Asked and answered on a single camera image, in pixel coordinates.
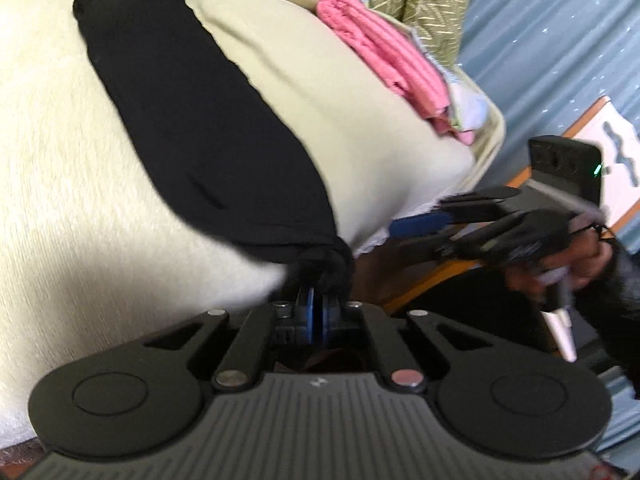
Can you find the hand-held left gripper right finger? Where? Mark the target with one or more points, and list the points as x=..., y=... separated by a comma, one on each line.
x=327, y=316

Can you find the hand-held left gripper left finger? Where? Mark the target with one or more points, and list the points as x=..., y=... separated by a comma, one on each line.
x=308, y=313

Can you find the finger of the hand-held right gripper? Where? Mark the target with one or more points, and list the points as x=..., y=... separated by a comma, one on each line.
x=440, y=249
x=422, y=223

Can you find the black garment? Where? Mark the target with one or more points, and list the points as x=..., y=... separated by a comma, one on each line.
x=200, y=135

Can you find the person's right forearm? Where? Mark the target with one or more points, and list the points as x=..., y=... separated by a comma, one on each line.
x=620, y=305

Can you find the person's right hand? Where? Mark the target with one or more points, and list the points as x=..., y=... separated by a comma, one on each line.
x=582, y=260

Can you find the white orange-edged wooden board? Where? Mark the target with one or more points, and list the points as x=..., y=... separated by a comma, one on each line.
x=617, y=180

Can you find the pale green cloth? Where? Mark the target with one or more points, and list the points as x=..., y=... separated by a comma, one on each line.
x=325, y=135

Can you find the blue sparkly curtain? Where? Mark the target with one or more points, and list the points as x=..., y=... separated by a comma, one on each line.
x=540, y=35

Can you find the pink folded cloth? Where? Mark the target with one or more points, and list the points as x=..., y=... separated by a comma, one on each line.
x=385, y=60

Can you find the olive patterned cloth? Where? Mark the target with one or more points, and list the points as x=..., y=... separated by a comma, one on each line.
x=435, y=5

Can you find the cream fuzzy blanket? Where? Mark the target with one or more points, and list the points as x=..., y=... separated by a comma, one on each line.
x=75, y=210

